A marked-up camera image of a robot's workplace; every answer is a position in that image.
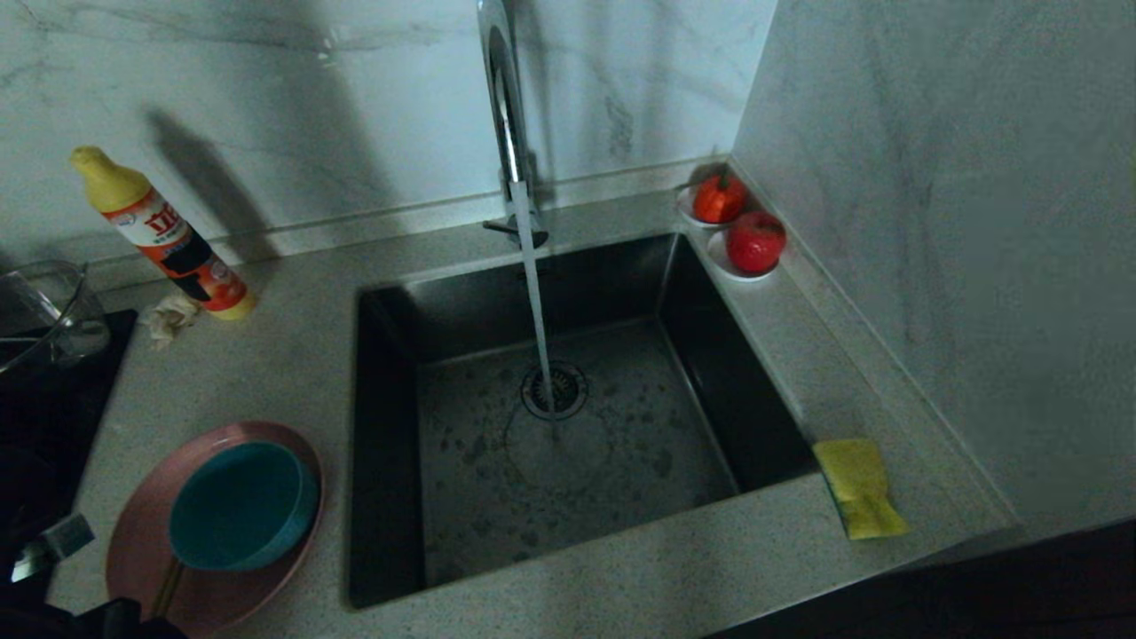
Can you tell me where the running water stream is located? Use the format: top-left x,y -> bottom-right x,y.
510,182 -> 564,418

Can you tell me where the orange-red tomato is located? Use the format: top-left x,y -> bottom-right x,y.
692,169 -> 748,225

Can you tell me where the chrome kitchen faucet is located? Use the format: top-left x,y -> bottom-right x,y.
470,0 -> 549,252

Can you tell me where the yellow sponge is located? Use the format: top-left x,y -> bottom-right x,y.
812,438 -> 911,543

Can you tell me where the teal bowl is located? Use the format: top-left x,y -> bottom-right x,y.
169,441 -> 322,572

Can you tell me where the pink plate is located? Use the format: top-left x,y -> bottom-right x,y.
106,422 -> 327,638

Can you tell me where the small white dish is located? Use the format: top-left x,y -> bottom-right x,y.
677,182 -> 751,232
707,229 -> 780,283

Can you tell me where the clear glass pot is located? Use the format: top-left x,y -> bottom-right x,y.
0,259 -> 113,391

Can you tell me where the red apple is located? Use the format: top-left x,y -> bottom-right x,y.
726,211 -> 787,274

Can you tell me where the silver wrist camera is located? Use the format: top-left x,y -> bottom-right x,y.
11,513 -> 96,584

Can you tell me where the crumpled white tissue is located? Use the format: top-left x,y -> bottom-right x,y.
142,296 -> 201,349

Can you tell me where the black cooktop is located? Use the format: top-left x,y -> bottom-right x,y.
0,308 -> 141,613

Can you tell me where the stainless steel sink basin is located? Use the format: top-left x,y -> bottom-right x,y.
349,233 -> 817,609

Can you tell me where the round metal drain strainer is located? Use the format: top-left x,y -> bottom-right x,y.
521,361 -> 589,422

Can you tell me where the brown wooden chopstick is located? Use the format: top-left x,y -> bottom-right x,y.
155,557 -> 189,622

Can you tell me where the yellow-capped orange dish soap bottle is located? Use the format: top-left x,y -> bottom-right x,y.
71,146 -> 258,322

